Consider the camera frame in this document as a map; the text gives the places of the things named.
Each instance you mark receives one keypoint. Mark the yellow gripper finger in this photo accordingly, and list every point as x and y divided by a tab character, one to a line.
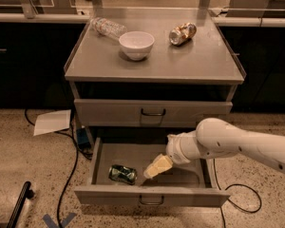
161	164

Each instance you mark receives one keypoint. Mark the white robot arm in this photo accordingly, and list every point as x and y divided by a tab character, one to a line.
215	138

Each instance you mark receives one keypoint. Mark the clear plastic water bottle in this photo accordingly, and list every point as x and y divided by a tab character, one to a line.
108	28

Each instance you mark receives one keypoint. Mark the white paper sheet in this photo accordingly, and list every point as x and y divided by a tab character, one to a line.
52	122

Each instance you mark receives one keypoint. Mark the grey metal drawer cabinet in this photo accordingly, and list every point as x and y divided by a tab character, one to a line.
201	69

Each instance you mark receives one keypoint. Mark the dark background counter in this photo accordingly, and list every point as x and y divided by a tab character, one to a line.
259	44
32	60

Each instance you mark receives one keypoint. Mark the crushed green can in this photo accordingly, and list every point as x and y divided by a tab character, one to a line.
122	174

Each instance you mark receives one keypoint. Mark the dark background counter left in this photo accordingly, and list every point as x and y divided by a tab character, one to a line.
32	60

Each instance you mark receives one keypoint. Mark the black bar bottom left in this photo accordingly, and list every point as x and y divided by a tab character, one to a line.
25	194

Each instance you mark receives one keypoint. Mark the blue power adapter box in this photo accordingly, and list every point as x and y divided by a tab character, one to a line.
82	139

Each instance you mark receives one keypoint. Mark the white ceramic bowl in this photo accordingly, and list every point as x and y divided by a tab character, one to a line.
136	45

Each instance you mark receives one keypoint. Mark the grey top drawer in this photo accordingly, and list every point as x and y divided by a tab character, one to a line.
139	113

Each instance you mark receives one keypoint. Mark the dark background counter right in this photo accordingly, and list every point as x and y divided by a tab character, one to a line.
259	44

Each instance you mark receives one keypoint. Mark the grey open middle drawer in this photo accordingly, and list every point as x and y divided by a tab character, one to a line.
183	185

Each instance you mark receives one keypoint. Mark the crushed gold can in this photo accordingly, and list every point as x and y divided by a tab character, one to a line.
182	33

